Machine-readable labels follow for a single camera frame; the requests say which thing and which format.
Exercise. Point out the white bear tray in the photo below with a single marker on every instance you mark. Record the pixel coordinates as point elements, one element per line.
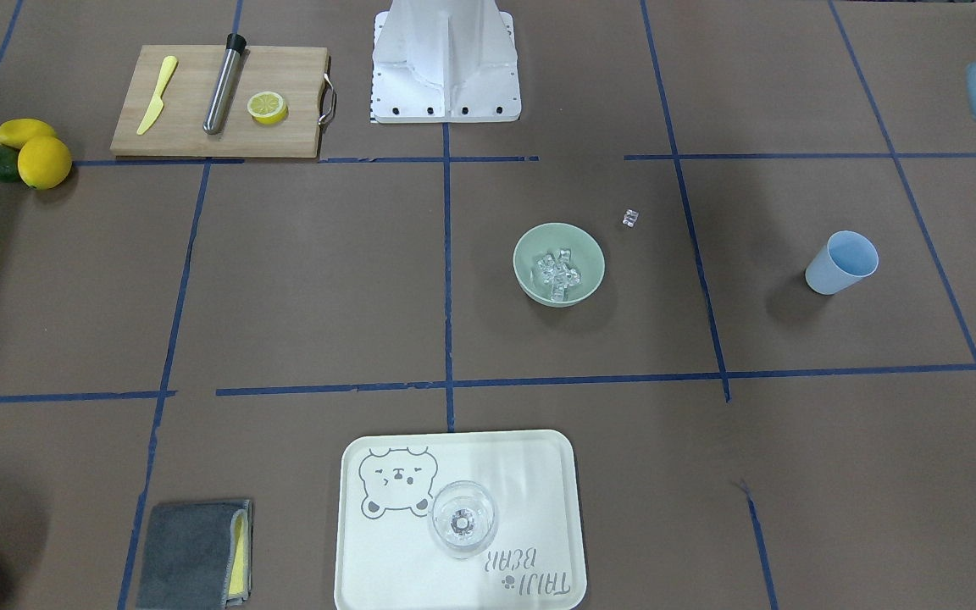
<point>386,557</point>

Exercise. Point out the green ceramic bowl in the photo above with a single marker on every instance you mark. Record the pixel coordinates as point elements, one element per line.
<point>559,264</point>

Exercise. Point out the wooden cutting board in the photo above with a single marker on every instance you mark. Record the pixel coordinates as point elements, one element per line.
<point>296,73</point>

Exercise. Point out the half lemon slice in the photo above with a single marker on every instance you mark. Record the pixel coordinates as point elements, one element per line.
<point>267,107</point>

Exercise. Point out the yellow lemon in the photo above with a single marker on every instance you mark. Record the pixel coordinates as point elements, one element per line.
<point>44,162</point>
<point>15,133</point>

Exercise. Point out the clear wine glass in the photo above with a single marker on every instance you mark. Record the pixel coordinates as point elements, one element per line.
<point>464,519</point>

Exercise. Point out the yellow plastic knife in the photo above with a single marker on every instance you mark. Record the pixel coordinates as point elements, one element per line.
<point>157,104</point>

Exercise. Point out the grey folded cloth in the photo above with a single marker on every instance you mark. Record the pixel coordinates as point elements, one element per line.
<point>198,555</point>

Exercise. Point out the stray ice cube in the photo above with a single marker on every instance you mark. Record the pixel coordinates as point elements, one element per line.
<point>630,218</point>

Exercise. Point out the steel muddler black cap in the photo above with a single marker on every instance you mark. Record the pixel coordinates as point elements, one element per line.
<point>223,90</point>

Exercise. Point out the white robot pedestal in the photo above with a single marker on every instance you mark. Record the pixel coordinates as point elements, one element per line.
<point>444,62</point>

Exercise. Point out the light blue plastic cup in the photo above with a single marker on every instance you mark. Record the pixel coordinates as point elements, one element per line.
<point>846,258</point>

